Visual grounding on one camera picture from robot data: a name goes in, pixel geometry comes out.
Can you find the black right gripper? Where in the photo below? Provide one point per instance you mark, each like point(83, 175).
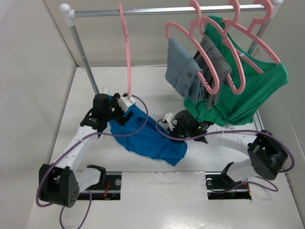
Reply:
point(172, 131)

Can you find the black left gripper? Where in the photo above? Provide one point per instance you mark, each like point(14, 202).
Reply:
point(121, 119)

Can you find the blue t shirt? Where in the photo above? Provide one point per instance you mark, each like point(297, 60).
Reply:
point(140, 135)

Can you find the pink plastic hanger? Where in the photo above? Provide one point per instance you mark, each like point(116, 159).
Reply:
point(127, 47)

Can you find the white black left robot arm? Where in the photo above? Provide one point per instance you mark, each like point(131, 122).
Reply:
point(60, 182)

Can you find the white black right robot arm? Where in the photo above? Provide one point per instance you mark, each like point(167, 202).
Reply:
point(266, 156)

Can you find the green t shirt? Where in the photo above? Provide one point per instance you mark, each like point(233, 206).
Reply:
point(239, 109)

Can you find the pink hanger with green shirt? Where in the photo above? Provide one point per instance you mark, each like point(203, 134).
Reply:
point(269, 9)

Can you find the folded blue denim jeans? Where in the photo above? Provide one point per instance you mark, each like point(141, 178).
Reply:
point(182, 71)

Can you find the grey folded garment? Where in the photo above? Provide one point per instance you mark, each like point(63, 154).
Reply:
point(221, 66)

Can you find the silver white clothes rack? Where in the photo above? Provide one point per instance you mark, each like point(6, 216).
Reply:
point(70, 15)

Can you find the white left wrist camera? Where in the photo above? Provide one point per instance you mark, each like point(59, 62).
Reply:
point(125, 102)

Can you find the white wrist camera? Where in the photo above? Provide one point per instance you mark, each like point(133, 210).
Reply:
point(167, 118)
point(125, 102)

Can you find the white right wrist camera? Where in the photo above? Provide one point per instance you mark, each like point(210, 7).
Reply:
point(167, 118)

